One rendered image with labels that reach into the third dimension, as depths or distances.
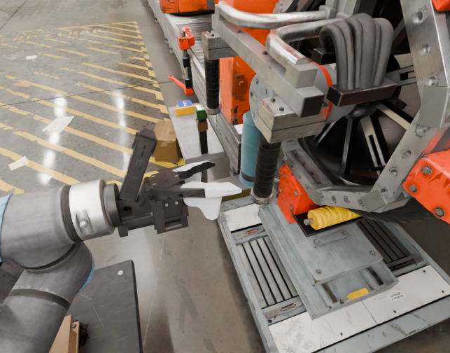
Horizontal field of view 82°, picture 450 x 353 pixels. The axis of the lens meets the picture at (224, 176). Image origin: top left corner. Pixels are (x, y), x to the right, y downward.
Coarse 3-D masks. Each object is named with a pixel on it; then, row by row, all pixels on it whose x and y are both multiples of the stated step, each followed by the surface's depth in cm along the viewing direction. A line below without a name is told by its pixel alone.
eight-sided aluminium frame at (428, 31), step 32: (288, 0) 62; (416, 0) 35; (416, 32) 36; (448, 32) 34; (416, 64) 37; (448, 64) 34; (448, 96) 34; (416, 128) 39; (448, 128) 39; (288, 160) 80; (416, 160) 40; (320, 192) 67; (352, 192) 56; (384, 192) 48
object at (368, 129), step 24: (384, 0) 70; (312, 48) 75; (408, 72) 49; (360, 120) 63; (408, 120) 51; (312, 144) 83; (336, 144) 83; (360, 144) 84; (384, 144) 59; (336, 168) 76; (360, 168) 75
